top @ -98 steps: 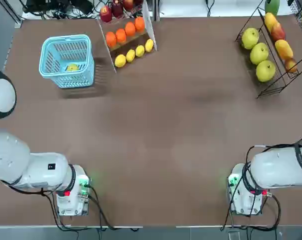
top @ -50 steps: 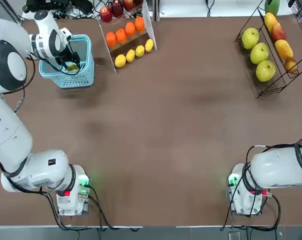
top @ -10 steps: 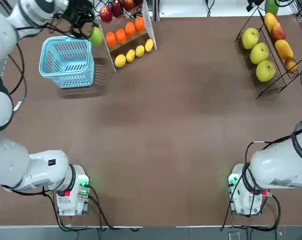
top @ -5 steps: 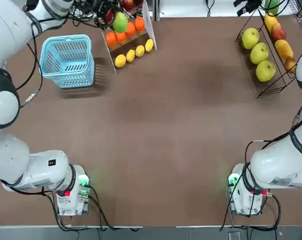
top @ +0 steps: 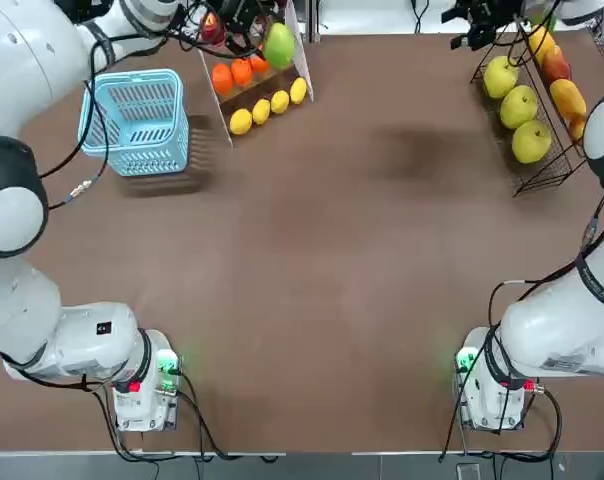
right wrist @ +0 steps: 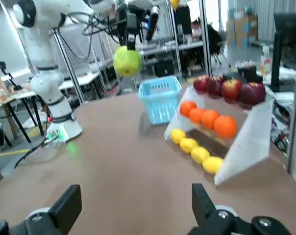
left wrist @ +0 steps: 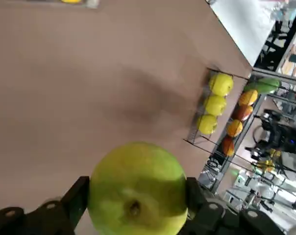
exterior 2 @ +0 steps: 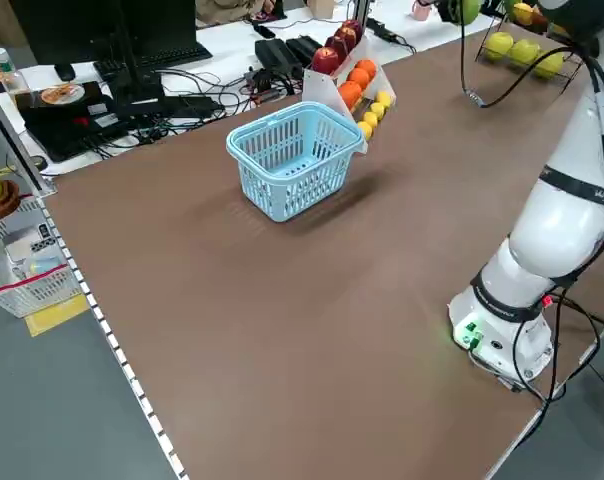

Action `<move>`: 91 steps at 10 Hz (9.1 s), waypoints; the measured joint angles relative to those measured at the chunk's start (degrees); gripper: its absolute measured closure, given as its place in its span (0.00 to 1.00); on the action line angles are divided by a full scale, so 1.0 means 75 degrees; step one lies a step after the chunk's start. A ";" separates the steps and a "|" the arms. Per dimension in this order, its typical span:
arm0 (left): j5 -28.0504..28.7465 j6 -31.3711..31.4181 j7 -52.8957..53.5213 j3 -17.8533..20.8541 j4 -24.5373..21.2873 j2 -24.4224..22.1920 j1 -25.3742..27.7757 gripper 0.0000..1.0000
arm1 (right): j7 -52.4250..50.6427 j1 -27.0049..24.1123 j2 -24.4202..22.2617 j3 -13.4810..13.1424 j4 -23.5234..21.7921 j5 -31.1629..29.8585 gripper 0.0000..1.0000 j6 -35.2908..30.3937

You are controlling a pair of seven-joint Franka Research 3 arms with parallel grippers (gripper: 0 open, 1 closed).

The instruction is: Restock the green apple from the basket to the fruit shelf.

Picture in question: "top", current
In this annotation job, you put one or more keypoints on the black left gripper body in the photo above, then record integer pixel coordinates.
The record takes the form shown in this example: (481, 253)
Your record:
(239, 12)

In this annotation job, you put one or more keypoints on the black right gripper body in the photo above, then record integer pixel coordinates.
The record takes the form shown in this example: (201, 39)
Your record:
(494, 12)

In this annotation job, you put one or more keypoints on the green apple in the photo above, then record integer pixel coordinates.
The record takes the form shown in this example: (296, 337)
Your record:
(279, 45)

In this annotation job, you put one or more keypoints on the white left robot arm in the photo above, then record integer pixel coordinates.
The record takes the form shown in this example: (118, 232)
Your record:
(17, 310)

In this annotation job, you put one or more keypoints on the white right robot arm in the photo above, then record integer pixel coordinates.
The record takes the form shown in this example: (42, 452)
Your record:
(557, 340)

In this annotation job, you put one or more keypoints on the red apple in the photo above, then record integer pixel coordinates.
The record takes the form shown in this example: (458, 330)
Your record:
(211, 27)

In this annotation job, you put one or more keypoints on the large yellow-green apple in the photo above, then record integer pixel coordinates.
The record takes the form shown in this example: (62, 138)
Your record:
(500, 76)
(531, 141)
(518, 106)

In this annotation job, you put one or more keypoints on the clear acrylic tiered shelf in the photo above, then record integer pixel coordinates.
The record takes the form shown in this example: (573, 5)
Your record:
(304, 75)

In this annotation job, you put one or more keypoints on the light blue plastic basket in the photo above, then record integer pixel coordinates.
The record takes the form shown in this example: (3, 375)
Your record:
(137, 73)

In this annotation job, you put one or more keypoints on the orange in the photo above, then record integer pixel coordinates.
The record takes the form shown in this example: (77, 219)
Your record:
(241, 71)
(259, 65)
(222, 78)

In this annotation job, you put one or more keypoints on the green mango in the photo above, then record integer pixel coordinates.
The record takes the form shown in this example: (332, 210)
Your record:
(544, 20)

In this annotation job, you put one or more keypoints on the yellow mango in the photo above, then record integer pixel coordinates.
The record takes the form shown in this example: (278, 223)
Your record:
(541, 42)
(568, 97)

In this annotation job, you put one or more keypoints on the yellow lemon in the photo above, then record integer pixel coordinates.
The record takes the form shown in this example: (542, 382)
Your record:
(280, 101)
(261, 111)
(298, 90)
(240, 121)

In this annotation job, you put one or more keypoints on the red mango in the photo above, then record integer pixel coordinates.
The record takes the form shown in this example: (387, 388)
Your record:
(577, 127)
(556, 64)

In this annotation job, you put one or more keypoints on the grey floor plate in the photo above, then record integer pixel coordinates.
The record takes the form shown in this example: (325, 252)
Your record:
(468, 471)

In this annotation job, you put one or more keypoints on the grey metal post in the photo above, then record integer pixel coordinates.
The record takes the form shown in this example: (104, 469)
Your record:
(313, 20)

